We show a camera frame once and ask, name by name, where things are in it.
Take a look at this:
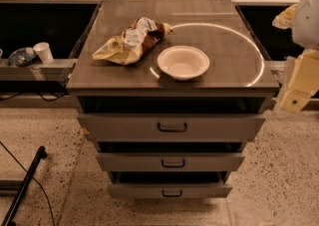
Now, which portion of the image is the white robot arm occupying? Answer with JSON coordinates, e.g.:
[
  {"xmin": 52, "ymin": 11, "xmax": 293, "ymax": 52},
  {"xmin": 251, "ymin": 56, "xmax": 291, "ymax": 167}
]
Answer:
[{"xmin": 272, "ymin": 0, "xmax": 319, "ymax": 113}]

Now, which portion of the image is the grey drawer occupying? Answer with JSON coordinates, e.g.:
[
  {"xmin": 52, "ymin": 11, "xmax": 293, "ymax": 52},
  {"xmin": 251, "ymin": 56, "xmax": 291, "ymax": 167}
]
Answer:
[
  {"xmin": 108, "ymin": 183, "xmax": 232, "ymax": 199},
  {"xmin": 78, "ymin": 113, "xmax": 265, "ymax": 142},
  {"xmin": 97, "ymin": 152, "xmax": 244, "ymax": 172}
]

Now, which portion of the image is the grey drawer cabinet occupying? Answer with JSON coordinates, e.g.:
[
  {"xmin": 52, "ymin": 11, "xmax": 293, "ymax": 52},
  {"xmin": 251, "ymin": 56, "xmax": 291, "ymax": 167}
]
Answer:
[{"xmin": 67, "ymin": 0, "xmax": 279, "ymax": 185}]

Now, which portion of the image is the dark small plate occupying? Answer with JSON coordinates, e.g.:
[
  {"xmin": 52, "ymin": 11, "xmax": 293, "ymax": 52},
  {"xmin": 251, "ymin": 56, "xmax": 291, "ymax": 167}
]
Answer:
[{"xmin": 9, "ymin": 47, "xmax": 37, "ymax": 67}]

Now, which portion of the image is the black floor cable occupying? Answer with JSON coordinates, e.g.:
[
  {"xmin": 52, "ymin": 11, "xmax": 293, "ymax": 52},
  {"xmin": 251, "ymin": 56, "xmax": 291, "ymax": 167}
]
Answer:
[{"xmin": 0, "ymin": 140, "xmax": 56, "ymax": 226}]

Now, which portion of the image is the white paper cup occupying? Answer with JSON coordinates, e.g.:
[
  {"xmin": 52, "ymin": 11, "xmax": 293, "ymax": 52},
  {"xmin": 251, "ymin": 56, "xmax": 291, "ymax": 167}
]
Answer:
[{"xmin": 33, "ymin": 42, "xmax": 54, "ymax": 64}]

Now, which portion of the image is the grey top drawer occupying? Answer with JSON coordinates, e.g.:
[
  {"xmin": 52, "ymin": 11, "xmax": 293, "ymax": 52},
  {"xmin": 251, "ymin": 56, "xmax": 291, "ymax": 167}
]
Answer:
[{"xmin": 78, "ymin": 113, "xmax": 265, "ymax": 142}]

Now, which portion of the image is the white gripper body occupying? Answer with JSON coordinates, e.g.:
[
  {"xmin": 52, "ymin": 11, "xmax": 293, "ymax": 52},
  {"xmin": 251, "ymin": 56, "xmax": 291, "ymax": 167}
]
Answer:
[{"xmin": 288, "ymin": 50, "xmax": 319, "ymax": 97}]

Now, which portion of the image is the crumpled yellow brown chip bag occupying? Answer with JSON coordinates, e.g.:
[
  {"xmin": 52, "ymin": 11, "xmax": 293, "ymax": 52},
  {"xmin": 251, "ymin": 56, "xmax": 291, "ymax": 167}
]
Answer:
[{"xmin": 92, "ymin": 17, "xmax": 172, "ymax": 66}]

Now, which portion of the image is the black floor stand bar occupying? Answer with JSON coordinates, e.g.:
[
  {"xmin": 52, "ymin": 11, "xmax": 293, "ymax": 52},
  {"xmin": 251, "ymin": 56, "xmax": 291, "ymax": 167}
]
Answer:
[{"xmin": 1, "ymin": 146, "xmax": 47, "ymax": 226}]

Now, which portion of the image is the white paper bowl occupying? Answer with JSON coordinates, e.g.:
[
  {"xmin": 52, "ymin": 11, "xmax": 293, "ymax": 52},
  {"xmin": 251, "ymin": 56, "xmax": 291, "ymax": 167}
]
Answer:
[{"xmin": 158, "ymin": 46, "xmax": 210, "ymax": 81}]

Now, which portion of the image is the grey bottom drawer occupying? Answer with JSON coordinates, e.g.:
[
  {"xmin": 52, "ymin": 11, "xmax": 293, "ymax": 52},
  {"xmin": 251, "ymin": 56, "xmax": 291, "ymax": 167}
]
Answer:
[{"xmin": 108, "ymin": 183, "xmax": 232, "ymax": 199}]

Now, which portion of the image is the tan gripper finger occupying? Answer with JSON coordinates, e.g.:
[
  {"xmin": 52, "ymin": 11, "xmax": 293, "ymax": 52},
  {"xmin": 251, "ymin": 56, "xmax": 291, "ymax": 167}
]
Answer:
[{"xmin": 280, "ymin": 90, "xmax": 310, "ymax": 113}]

